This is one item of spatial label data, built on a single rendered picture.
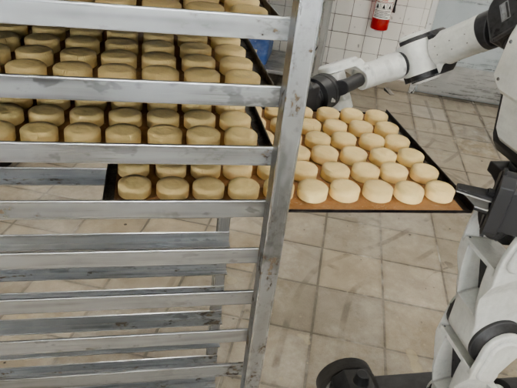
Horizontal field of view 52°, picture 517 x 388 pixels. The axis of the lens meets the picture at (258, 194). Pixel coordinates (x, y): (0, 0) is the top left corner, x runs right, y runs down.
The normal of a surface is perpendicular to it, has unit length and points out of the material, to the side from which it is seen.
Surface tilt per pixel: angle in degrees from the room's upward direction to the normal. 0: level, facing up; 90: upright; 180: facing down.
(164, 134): 0
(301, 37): 90
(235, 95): 90
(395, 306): 0
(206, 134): 0
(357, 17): 90
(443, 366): 90
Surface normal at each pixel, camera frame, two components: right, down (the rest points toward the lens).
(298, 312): 0.11, -0.85
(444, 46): -0.81, 0.34
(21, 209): 0.18, 0.53
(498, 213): -0.35, 0.46
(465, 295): -0.17, -0.82
